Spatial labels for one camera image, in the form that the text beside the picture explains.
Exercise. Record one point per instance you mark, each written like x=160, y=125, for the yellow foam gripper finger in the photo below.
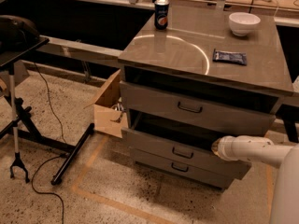
x=215, y=147

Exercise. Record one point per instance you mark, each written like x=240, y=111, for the grey metal drawer cabinet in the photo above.
x=178, y=59

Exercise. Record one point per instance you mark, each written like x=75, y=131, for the black bag on stand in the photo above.
x=17, y=33

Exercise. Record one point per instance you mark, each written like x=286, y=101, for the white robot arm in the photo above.
x=285, y=203

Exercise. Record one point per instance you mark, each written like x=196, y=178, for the blue pepsi can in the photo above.
x=161, y=14

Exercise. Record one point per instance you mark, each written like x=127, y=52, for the grey drawer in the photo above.
x=197, y=112
x=182, y=169
x=178, y=141

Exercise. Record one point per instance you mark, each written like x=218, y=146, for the black rolling stand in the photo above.
x=21, y=125

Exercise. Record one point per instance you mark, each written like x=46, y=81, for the grey top drawer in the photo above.
x=197, y=112

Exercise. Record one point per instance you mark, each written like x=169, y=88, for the cardboard box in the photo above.
x=108, y=112

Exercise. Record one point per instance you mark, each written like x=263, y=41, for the grey metal bench rail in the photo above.
x=81, y=51

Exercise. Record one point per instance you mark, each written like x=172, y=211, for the blue snack packet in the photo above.
x=229, y=57

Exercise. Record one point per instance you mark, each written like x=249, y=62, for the white ceramic bowl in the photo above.
x=242, y=24

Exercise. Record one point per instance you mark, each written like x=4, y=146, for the grey bottom drawer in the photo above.
x=182, y=169

